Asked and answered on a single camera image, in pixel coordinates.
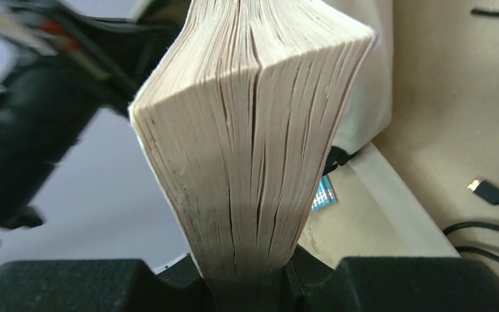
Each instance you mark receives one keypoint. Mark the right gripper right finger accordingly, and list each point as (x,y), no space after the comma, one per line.
(389,284)

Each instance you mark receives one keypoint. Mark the beige backpack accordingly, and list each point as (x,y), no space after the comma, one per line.
(376,214)

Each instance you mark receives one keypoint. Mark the purple treehouse book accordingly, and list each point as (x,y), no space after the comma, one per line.
(236,122)

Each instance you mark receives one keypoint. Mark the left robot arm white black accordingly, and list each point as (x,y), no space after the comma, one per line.
(68,66)

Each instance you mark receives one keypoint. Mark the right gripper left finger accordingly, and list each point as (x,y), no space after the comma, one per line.
(101,285)

